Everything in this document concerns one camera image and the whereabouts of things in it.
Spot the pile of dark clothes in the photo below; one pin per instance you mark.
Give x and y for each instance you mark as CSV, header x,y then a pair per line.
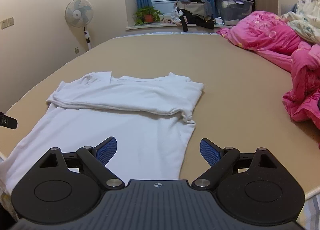
x,y
198,12

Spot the potted green plant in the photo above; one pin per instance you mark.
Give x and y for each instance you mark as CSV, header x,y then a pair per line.
x,y
147,15

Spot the pink floral quilt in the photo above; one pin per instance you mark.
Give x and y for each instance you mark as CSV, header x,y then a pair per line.
x,y
270,37

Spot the white standing fan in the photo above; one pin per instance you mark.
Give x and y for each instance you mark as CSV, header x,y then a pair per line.
x,y
79,13

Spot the white floral duvet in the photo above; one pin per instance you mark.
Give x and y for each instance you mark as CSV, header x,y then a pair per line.
x,y
305,20

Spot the white long-sleeve shirt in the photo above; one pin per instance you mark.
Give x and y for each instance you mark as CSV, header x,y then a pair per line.
x,y
151,119

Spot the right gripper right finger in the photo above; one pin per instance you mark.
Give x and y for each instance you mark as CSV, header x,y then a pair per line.
x,y
221,163

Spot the tan bed mattress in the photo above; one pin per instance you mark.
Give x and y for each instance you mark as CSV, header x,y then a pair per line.
x,y
240,106

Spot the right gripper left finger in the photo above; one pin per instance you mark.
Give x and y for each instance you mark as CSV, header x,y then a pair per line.
x,y
94,161

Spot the clear plastic storage bin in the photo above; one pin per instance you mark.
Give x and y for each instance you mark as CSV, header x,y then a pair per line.
x,y
232,11

